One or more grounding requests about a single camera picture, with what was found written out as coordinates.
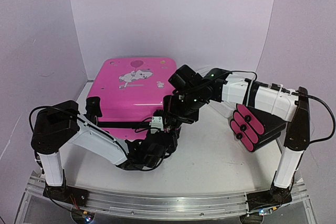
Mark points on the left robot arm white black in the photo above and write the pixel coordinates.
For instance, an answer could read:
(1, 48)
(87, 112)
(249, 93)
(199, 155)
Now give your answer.
(63, 123)

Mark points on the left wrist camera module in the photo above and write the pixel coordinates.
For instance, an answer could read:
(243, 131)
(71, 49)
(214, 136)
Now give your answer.
(157, 120)

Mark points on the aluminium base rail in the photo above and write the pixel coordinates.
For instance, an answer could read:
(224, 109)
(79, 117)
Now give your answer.
(156, 207)

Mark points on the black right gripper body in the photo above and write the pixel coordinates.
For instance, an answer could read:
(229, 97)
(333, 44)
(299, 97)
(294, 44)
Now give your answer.
(170, 102)

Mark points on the white perforated plastic basket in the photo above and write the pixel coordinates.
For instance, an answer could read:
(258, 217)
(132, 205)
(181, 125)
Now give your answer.
(225, 109)

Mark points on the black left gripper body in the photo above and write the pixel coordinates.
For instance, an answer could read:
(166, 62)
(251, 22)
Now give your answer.
(174, 146)

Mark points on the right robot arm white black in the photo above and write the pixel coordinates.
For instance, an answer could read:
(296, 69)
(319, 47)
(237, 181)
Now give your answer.
(289, 105)

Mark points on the pink hard-shell kids suitcase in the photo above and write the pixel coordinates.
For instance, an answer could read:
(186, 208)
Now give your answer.
(126, 93)

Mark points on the pink and black drawer organizer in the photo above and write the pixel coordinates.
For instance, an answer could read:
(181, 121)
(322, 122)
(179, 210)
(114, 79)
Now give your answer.
(255, 128)

